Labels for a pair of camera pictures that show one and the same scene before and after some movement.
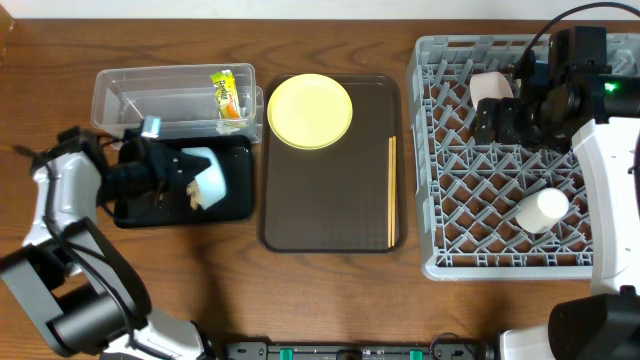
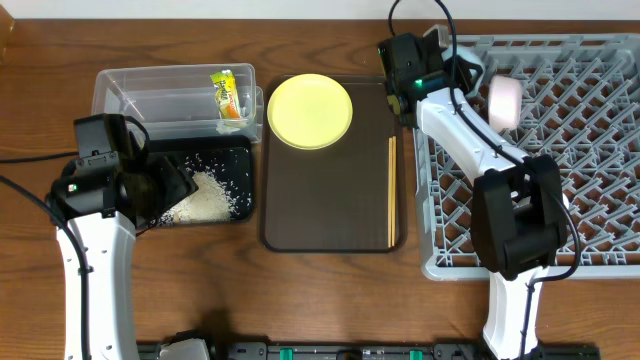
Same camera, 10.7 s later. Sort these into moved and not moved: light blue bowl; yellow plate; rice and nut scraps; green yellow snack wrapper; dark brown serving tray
Moved: rice and nut scraps; light blue bowl
Not moved: yellow plate; green yellow snack wrapper; dark brown serving tray
